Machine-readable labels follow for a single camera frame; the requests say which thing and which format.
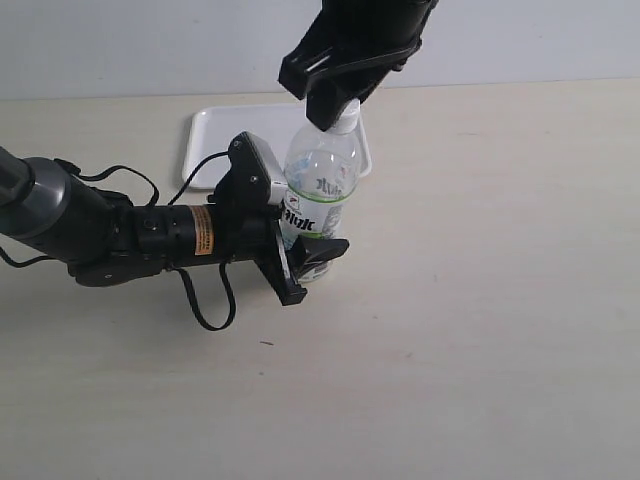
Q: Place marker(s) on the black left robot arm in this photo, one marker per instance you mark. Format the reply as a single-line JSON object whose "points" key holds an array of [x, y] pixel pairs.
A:
{"points": [[104, 239]]}

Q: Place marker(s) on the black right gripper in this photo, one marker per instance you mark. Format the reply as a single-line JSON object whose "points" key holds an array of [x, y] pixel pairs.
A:
{"points": [[349, 50]]}

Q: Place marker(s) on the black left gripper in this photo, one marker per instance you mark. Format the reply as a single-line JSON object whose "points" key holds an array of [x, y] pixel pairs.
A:
{"points": [[182, 236]]}

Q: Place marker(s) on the white plastic tray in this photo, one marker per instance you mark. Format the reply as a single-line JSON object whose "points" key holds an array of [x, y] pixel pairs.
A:
{"points": [[213, 128]]}

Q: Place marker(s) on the clear plastic drink bottle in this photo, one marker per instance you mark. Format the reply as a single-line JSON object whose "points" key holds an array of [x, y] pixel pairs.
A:
{"points": [[322, 169]]}

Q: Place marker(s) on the white bottle cap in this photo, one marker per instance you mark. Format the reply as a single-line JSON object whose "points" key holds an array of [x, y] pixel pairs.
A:
{"points": [[348, 119]]}

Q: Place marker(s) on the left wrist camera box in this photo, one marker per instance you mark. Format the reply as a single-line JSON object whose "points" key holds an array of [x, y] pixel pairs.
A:
{"points": [[255, 180]]}

